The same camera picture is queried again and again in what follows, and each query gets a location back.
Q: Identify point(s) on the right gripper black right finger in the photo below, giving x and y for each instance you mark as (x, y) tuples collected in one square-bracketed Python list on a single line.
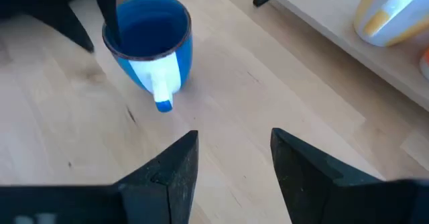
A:
[(301, 183)]

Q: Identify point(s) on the wooden shelf black metal frame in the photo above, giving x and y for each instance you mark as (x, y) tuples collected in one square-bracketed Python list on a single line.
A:
[(335, 23)]

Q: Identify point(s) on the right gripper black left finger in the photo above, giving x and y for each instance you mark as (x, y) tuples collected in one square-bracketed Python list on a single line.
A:
[(167, 183)]

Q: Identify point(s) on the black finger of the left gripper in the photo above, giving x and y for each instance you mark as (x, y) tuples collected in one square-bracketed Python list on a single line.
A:
[(67, 23), (109, 2)]

